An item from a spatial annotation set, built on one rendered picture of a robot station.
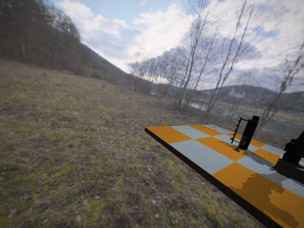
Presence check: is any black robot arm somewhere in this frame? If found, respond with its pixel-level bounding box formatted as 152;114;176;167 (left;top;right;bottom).
282;131;304;165

